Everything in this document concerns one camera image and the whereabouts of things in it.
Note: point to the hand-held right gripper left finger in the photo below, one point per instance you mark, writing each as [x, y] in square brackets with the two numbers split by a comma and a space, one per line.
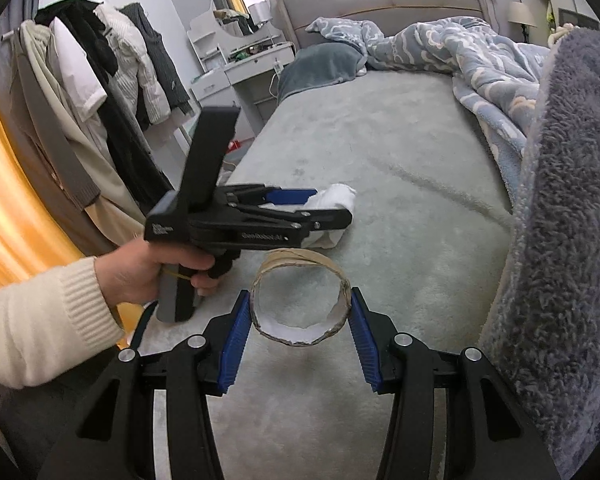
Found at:
[235, 340]

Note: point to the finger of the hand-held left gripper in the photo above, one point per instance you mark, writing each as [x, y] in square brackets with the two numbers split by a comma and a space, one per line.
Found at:
[325, 220]
[292, 195]

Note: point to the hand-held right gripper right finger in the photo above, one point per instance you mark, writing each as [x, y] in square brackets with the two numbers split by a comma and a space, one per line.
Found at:
[365, 340]

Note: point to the white cloth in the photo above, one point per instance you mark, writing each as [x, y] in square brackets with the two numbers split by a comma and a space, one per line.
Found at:
[337, 197]

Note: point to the person's left forearm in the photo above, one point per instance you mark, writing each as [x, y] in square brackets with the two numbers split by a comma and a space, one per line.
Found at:
[40, 325]

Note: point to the person's left hand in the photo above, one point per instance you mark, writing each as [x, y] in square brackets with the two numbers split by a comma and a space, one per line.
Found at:
[130, 275]

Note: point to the red bag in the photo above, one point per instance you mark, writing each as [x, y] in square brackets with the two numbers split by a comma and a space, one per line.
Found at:
[234, 145]

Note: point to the clothes rack wheeled base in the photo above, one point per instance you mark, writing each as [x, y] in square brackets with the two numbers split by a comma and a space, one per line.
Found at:
[180, 135]

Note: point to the black long coat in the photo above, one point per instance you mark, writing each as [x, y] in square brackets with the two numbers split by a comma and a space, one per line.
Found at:
[130, 155]

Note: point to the white vanity desk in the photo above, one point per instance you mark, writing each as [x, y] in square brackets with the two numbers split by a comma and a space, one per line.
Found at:
[245, 72]

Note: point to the grey upholstered bed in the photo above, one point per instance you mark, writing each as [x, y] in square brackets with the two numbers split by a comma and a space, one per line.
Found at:
[380, 135]

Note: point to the dark grey knit vest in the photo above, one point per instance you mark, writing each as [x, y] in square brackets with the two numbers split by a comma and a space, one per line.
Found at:
[160, 55]

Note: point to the white puffer jacket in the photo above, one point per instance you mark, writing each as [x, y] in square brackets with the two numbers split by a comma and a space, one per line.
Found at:
[130, 60]

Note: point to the blue-grey pillow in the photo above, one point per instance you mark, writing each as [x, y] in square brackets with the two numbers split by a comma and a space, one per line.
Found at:
[320, 67]

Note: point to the taupe wool coat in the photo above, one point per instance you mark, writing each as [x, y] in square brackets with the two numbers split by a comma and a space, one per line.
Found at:
[55, 150]

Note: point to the white shirt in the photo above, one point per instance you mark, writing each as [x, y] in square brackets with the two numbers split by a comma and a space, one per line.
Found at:
[75, 75]

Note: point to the silver table lamp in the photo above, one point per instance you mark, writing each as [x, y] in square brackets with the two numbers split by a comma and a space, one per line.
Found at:
[259, 12]

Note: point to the round vanity mirror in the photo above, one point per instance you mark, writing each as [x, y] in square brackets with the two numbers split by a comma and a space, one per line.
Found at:
[235, 5]

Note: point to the yellow curtain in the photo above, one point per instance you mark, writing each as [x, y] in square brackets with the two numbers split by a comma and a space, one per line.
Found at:
[10, 200]

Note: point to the blue patterned duvet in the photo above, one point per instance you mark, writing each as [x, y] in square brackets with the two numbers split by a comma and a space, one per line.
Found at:
[455, 55]

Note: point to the grey curtain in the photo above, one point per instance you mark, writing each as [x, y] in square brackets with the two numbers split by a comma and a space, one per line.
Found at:
[22, 5]

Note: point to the grey fluffy blanket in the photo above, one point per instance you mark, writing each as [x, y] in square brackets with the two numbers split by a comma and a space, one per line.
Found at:
[570, 210]

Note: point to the beige bedside lamp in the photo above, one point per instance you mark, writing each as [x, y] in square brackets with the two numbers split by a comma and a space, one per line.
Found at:
[522, 12]

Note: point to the white plush pet bed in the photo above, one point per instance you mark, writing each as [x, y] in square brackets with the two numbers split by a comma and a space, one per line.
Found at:
[560, 33]

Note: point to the green plush toy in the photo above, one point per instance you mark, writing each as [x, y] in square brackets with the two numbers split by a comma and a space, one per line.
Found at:
[550, 15]

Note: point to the black mesh chair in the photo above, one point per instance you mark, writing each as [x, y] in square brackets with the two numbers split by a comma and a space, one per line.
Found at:
[580, 17]

